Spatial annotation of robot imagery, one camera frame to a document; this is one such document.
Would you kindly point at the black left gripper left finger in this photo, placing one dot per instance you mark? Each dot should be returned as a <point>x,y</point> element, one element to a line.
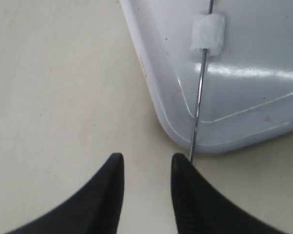
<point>94,209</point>

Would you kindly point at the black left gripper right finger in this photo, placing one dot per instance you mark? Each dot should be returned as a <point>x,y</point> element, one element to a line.
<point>199,208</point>

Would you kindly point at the white foam piece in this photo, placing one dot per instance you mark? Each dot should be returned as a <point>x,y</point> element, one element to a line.
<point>208,33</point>

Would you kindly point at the thin metal skewer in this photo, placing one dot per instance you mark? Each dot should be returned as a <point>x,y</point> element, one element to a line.
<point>197,105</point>

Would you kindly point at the white plastic tray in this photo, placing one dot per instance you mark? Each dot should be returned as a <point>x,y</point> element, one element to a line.
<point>247,94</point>

